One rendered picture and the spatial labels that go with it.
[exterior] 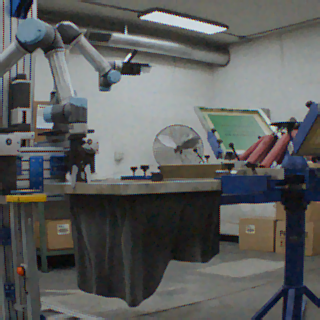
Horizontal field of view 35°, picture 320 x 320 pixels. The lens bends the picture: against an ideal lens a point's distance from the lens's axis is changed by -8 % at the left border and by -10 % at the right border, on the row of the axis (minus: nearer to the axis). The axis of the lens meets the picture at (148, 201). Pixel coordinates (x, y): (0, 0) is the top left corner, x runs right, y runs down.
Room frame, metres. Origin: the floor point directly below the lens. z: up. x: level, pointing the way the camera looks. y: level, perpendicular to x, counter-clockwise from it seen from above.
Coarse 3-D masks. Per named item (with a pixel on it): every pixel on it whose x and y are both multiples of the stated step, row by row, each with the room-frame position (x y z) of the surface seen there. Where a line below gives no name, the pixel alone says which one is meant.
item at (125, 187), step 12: (132, 180) 2.55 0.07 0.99; (144, 180) 2.59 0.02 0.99; (204, 180) 2.11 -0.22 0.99; (216, 180) 2.12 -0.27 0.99; (48, 192) 2.25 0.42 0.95; (60, 192) 2.17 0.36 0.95; (72, 192) 2.09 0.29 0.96; (84, 192) 2.02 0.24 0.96; (96, 192) 1.96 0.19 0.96; (108, 192) 1.90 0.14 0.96; (120, 192) 1.84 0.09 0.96; (132, 192) 1.87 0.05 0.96; (144, 192) 1.90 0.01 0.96; (156, 192) 1.93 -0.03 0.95
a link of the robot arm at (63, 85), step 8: (56, 32) 2.22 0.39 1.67; (56, 40) 2.23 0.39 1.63; (48, 48) 2.23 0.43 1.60; (56, 48) 2.23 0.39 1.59; (48, 56) 2.25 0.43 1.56; (56, 56) 2.24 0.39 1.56; (56, 64) 2.23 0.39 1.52; (64, 64) 2.25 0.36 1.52; (56, 72) 2.23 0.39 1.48; (64, 72) 2.24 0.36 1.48; (56, 80) 2.23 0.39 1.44; (64, 80) 2.23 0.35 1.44; (56, 88) 2.24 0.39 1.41; (64, 88) 2.22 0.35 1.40; (72, 88) 2.25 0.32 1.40; (64, 96) 2.22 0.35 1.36; (72, 96) 2.23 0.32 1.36
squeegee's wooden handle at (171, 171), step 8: (160, 168) 2.58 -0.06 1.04; (168, 168) 2.54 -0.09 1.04; (176, 168) 2.50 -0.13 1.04; (184, 168) 2.46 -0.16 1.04; (192, 168) 2.41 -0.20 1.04; (200, 168) 2.37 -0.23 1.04; (208, 168) 2.33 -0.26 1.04; (216, 168) 2.30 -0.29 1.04; (224, 168) 2.28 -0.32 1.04; (168, 176) 2.54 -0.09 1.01; (176, 176) 2.50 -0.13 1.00; (184, 176) 2.46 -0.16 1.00; (192, 176) 2.42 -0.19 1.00; (200, 176) 2.37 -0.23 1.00; (208, 176) 2.34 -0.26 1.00; (216, 176) 2.30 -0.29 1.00
